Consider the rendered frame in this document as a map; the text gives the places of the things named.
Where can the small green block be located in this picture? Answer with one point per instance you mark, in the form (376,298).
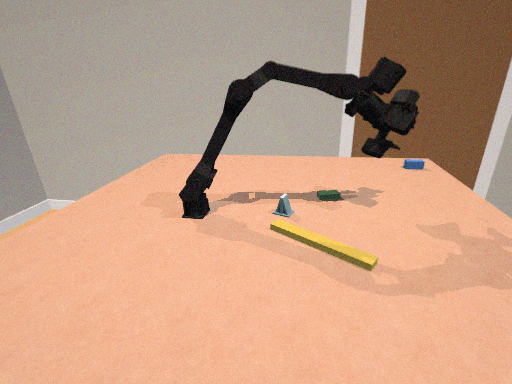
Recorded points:
(328,194)

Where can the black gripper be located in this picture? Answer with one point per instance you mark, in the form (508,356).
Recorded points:
(378,146)

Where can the blue rectangular block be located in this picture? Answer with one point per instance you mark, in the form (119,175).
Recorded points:
(413,164)

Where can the yellow bar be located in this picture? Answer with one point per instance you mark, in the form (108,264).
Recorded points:
(330,246)

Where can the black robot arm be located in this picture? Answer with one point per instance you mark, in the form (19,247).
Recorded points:
(383,78)

